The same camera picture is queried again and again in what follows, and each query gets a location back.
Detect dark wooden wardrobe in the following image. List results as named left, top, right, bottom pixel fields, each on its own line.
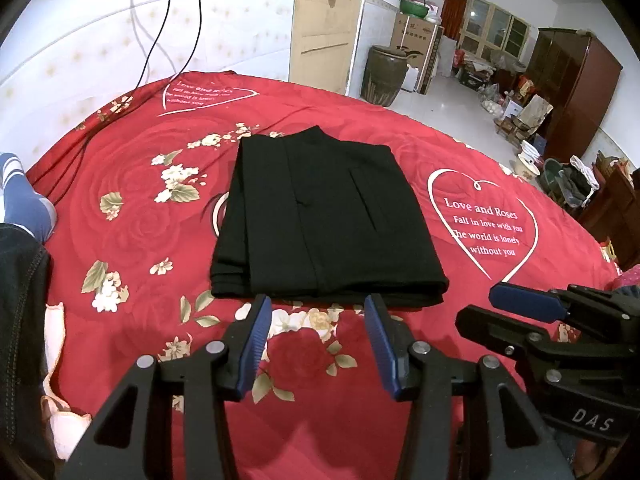
left=525, top=27, right=623, bottom=163

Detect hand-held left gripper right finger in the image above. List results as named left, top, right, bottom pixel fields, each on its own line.
left=363, top=294, right=576, bottom=480

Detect white enamel pot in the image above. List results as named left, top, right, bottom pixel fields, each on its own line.
left=516, top=141, right=542, bottom=181

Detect grey cable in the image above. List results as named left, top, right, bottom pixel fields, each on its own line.
left=128, top=0, right=178, bottom=77

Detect blue white striped cloth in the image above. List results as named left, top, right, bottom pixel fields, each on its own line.
left=0, top=152, right=59, bottom=246

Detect wooden frame window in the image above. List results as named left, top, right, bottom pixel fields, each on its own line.
left=457, top=0, right=533, bottom=63

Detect dark ceramic jar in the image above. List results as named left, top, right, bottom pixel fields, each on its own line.
left=361, top=45, right=412, bottom=107

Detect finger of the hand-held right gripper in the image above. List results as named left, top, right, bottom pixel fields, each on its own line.
left=489, top=282, right=640, bottom=341
left=455, top=305, right=566, bottom=386

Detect red curtain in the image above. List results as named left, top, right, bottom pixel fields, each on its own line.
left=442, top=0, right=471, bottom=41

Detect brown wooden cabinet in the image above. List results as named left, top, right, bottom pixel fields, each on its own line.
left=577, top=160, right=640, bottom=271

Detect black pants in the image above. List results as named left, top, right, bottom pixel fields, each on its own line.
left=210, top=125, right=450, bottom=311

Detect pile of household clutter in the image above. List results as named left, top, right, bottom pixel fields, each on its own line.
left=452, top=50, right=556, bottom=142

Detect pile of dark clothes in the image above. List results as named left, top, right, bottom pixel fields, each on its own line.
left=542, top=157, right=599, bottom=209

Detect red floral blanket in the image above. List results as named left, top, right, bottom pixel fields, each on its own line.
left=25, top=72, right=626, bottom=480

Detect large cardboard box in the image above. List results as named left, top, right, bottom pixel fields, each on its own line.
left=390, top=12, right=445, bottom=96

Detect pink white cloth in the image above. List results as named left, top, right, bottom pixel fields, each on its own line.
left=41, top=302, right=94, bottom=461

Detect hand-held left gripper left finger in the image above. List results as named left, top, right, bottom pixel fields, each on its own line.
left=60, top=294, right=273, bottom=480

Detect green plastic basin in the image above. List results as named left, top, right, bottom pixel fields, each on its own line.
left=398, top=0, right=432, bottom=19

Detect person's dark jeans leg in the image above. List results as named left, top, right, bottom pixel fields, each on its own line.
left=0, top=222, right=57, bottom=480

